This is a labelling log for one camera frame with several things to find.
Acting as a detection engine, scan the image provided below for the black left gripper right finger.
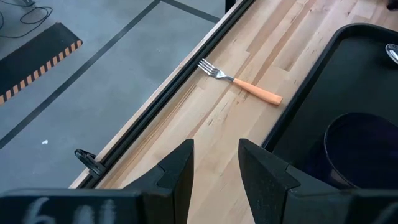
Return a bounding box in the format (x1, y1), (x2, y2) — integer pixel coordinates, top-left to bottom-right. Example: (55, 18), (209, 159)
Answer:
(238, 138), (343, 224)

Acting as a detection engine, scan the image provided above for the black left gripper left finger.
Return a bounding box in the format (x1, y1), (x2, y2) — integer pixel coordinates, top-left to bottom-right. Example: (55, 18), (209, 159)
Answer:
(123, 138), (195, 224)

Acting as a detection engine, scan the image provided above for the fork with orange handle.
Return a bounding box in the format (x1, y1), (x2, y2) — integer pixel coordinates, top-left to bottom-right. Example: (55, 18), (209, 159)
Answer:
(197, 58), (284, 106)

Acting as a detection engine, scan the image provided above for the purple faceted plastic cup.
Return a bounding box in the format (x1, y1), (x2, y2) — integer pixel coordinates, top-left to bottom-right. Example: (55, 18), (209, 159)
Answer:
(303, 111), (398, 190)

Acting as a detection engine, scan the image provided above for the silver metal spoon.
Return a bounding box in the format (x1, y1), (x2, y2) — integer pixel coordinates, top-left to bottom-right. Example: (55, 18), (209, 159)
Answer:
(384, 43), (398, 65)

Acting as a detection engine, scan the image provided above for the black plastic tray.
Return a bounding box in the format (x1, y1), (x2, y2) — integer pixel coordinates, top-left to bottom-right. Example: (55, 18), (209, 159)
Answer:
(261, 22), (398, 190)

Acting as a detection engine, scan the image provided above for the black hook clamp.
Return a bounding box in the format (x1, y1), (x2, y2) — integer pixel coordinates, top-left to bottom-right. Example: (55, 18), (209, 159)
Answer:
(73, 148), (107, 179)

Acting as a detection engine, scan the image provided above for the black mat with striped edge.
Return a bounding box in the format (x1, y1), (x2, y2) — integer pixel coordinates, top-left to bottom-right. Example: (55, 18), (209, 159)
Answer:
(0, 21), (84, 106)

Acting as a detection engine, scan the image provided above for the black table edge rail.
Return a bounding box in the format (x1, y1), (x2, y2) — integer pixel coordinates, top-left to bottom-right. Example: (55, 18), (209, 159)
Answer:
(76, 0), (256, 190)

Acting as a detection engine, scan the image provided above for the black floor cable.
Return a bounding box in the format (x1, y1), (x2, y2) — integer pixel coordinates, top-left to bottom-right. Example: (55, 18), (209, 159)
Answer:
(0, 0), (53, 39)

